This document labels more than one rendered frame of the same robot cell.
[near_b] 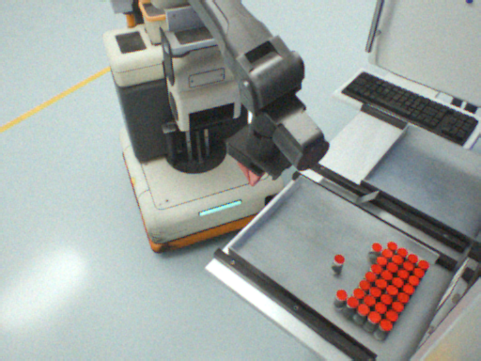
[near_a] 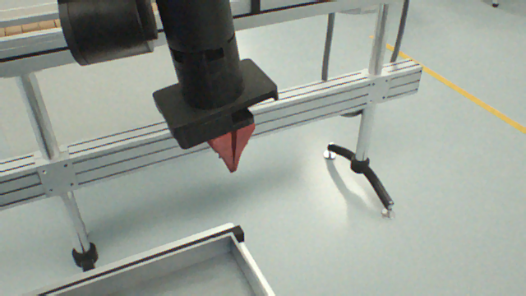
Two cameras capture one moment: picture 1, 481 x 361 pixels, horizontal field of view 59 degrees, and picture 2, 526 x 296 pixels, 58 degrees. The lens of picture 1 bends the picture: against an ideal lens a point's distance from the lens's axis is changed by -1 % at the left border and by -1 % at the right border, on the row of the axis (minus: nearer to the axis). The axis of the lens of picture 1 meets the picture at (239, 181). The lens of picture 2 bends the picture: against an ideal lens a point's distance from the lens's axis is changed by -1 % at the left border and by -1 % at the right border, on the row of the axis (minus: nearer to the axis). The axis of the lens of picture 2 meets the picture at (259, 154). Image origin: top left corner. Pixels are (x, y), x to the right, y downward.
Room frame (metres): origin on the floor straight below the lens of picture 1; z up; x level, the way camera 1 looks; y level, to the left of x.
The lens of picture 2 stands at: (0.70, -0.36, 1.39)
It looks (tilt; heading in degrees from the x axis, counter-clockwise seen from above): 38 degrees down; 115
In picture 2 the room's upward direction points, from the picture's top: straight up
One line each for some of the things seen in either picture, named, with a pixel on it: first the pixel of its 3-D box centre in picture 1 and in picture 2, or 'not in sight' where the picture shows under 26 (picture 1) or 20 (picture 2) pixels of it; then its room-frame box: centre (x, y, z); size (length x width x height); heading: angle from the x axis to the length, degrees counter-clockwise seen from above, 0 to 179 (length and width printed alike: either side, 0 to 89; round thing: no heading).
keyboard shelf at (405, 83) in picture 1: (412, 102); not in sight; (1.11, -0.56, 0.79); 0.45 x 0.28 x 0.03; 51
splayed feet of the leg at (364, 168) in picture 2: not in sight; (358, 171); (0.43, 1.26, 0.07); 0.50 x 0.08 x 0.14; 141
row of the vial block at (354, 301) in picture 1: (370, 278); not in sight; (0.41, -0.26, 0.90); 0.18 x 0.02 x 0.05; 140
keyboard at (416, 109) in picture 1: (408, 104); not in sight; (1.07, -0.53, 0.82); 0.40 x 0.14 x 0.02; 50
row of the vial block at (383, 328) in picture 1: (402, 298); not in sight; (0.37, -0.31, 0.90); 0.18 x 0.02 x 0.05; 140
